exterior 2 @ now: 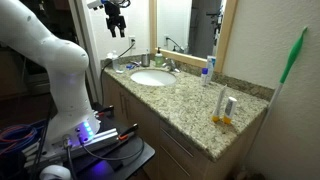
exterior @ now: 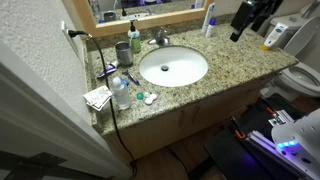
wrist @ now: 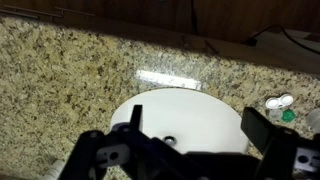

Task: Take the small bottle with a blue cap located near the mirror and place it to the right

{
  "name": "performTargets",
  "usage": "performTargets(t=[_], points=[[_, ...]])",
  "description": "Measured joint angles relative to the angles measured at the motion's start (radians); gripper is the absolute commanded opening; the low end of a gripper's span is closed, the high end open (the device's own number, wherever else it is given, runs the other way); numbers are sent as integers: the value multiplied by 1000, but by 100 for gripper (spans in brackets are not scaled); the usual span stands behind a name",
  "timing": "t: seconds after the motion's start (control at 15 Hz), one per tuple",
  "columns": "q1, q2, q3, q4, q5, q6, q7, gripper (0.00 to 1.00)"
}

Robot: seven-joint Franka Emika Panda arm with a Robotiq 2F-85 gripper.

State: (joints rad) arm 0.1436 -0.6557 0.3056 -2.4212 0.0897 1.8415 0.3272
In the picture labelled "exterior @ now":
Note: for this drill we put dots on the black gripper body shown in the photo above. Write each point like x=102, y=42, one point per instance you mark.
x=247, y=13

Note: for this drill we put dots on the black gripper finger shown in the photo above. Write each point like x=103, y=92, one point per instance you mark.
x=242, y=27
x=234, y=36

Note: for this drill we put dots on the small white bottle blue cap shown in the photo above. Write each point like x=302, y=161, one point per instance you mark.
x=210, y=29

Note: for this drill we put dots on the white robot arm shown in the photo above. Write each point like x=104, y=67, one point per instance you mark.
x=300, y=143

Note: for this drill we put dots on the white lotion tube yellow cap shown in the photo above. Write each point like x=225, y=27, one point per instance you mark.
x=275, y=35

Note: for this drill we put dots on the green soap pump bottle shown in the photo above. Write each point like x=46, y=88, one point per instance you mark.
x=135, y=41

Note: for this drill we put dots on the green lens case cap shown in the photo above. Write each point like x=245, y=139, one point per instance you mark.
x=140, y=96

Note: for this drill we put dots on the small blue plastic cap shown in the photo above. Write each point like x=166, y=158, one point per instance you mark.
x=124, y=81

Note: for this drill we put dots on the clear plastic water bottle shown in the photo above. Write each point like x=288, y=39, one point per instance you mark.
x=121, y=95

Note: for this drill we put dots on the white oval sink basin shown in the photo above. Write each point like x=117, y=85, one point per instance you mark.
x=180, y=68

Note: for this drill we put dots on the white toilet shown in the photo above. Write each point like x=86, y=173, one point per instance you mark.
x=298, y=73

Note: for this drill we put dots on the chrome sink faucet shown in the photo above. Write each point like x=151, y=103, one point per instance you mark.
x=161, y=38

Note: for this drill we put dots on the beige vanity cabinet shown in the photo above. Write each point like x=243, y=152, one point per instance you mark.
x=186, y=120

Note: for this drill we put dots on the white contact lens case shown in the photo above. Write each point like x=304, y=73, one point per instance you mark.
x=150, y=98

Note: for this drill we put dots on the blue razor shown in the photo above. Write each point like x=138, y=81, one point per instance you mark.
x=131, y=76

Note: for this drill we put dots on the grey metal tumbler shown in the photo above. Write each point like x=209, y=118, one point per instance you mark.
x=124, y=53

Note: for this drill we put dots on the black robot cart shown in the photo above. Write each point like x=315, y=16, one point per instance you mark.
x=233, y=153

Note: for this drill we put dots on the purple toothpaste tube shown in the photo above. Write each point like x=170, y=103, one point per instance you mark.
x=108, y=69

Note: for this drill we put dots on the white door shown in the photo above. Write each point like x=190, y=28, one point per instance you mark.
x=40, y=126

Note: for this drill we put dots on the wooden framed wall mirror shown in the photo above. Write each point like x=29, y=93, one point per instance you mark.
x=143, y=21

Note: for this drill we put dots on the silver aluminium rail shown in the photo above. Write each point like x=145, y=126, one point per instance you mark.
x=266, y=143

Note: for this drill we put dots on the white wall outlet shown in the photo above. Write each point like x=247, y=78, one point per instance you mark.
x=69, y=38

